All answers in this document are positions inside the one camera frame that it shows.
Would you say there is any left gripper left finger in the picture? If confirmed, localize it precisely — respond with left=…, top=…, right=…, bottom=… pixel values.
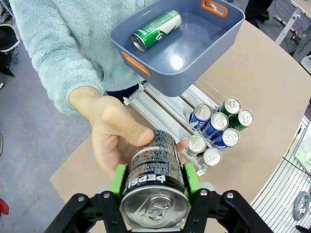
left=45, top=164, right=129, bottom=233

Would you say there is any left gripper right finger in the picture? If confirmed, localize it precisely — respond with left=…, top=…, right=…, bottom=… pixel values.
left=181, top=162, right=270, bottom=233

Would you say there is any black Pepsi can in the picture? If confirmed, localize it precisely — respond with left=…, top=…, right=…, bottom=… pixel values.
left=119, top=130, right=192, bottom=230

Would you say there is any blue Pocari Sweat can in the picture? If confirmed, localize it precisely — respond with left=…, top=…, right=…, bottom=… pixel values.
left=200, top=112, right=229, bottom=140
left=189, top=103, right=212, bottom=129
left=211, top=128, right=241, bottom=152

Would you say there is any blue basket with orange handles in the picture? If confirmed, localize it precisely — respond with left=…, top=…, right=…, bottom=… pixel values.
left=109, top=0, right=245, bottom=98

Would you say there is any green soda can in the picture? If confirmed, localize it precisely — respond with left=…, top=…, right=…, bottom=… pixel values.
left=131, top=9, right=182, bottom=52
left=217, top=97, right=242, bottom=119
left=228, top=109, right=255, bottom=132

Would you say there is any person's right forearm teal sleeve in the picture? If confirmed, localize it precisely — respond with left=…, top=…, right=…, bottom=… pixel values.
left=29, top=43, right=106, bottom=116

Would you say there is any clear white can dispenser rack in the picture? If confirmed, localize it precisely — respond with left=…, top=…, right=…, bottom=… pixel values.
left=122, top=79, right=228, bottom=177

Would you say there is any person's right hand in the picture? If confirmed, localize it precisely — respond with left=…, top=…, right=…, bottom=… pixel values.
left=69, top=86, right=190, bottom=179

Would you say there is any silver can front right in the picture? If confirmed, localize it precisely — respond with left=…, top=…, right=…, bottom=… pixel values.
left=200, top=147, right=223, bottom=168

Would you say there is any silver can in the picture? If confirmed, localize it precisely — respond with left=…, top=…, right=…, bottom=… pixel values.
left=186, top=134, right=207, bottom=157
left=200, top=147, right=223, bottom=168

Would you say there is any silver can front left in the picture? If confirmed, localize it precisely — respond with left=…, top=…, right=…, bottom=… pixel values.
left=186, top=134, right=207, bottom=157

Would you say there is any white slotted mounting panel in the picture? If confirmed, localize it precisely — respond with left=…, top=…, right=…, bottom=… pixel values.
left=250, top=114, right=311, bottom=233

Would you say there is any red cloth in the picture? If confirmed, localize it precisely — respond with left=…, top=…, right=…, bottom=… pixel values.
left=0, top=198, right=10, bottom=216

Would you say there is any person in teal fleece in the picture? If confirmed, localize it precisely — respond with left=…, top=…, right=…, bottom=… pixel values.
left=8, top=0, right=158, bottom=116

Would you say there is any black bag with white trim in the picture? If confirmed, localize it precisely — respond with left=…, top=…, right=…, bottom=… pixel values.
left=0, top=23, right=21, bottom=78

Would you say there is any bystander in black trousers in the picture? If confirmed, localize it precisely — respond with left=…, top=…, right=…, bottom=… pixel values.
left=244, top=0, right=275, bottom=29

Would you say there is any thin black wire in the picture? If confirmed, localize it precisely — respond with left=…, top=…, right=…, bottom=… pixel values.
left=281, top=156, right=311, bottom=175

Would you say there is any grey coiled cable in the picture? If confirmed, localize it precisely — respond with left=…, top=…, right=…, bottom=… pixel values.
left=293, top=190, right=311, bottom=221

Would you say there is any grey metal frame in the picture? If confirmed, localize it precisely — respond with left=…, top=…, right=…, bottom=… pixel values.
left=293, top=24, right=311, bottom=64

